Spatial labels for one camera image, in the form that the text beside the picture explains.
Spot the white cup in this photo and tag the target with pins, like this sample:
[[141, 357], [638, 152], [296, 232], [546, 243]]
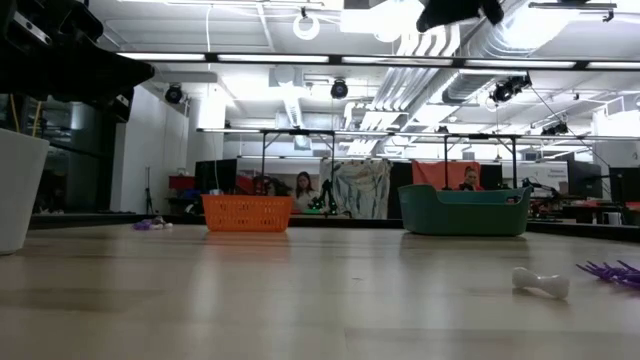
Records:
[[612, 218]]

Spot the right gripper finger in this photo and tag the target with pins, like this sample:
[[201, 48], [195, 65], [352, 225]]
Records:
[[445, 12]]

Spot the orange cloth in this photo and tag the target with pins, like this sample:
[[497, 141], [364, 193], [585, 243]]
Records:
[[435, 175]]

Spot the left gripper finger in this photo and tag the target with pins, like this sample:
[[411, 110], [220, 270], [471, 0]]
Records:
[[75, 72], [120, 102]]

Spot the black hanging camera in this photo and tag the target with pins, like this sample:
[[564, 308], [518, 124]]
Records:
[[507, 89], [339, 89], [173, 94]]

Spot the green plastic bin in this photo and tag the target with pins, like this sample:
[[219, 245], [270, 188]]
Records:
[[460, 219]]

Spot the person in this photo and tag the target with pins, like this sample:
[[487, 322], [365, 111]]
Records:
[[272, 187], [470, 180], [305, 192]]

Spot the black monitor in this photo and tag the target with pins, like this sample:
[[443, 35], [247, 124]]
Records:
[[625, 185], [585, 180], [215, 176]]

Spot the overhead LED light bar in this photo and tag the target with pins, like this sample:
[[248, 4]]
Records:
[[275, 58]]

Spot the orange plastic basket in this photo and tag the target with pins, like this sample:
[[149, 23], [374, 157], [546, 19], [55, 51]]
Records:
[[247, 214]]

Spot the black background rig frame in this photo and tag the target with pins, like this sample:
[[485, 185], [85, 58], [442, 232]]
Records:
[[263, 160], [445, 160]]

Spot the white patterned cloth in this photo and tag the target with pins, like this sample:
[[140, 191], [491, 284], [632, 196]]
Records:
[[360, 190]]

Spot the black aluminium table frame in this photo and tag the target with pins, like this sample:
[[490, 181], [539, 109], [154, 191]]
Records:
[[345, 222]]

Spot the red box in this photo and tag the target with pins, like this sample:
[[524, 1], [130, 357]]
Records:
[[181, 182]]

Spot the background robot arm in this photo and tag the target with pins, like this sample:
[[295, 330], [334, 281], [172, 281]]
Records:
[[325, 197]]

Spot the white plastic bin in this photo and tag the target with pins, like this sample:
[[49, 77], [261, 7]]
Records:
[[20, 190]]

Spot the white plastic bone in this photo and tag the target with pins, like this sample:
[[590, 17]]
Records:
[[540, 282], [162, 223]]

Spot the thin background tripod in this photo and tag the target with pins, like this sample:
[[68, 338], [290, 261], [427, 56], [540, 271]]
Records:
[[148, 195]]

